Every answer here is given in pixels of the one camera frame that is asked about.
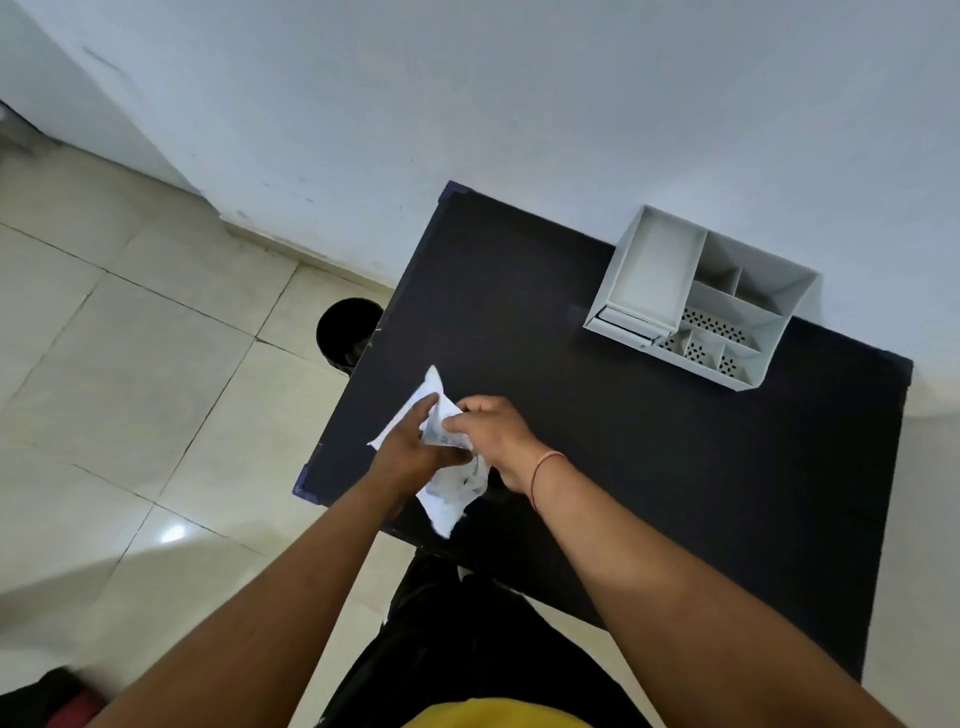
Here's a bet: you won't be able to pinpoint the person's left hand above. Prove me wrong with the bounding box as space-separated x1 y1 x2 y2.
367 393 474 502

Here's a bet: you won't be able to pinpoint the person's right hand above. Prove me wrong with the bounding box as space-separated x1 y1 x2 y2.
441 395 555 492

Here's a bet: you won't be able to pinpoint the white printed paper packet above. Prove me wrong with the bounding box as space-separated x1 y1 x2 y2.
366 365 493 541

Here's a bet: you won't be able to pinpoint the person's left forearm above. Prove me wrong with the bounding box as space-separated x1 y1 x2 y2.
86 471 423 728

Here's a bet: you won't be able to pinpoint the person's right forearm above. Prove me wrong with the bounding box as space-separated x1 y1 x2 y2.
496 450 912 728

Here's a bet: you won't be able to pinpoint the orange thread wristband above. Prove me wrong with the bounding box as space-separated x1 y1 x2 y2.
528 450 570 516

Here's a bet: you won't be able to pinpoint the round black waste bin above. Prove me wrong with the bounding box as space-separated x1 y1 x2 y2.
315 297 384 377

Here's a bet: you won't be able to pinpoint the person's black trousers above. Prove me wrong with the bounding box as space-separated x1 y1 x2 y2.
318 495 640 728

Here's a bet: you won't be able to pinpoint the white plastic desk organizer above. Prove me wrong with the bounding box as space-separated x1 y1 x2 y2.
582 204 823 394

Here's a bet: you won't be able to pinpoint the person's yellow shirt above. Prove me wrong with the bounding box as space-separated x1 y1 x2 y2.
400 697 595 728

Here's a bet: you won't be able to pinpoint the red and black object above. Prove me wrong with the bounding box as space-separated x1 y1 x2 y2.
0 666 108 728

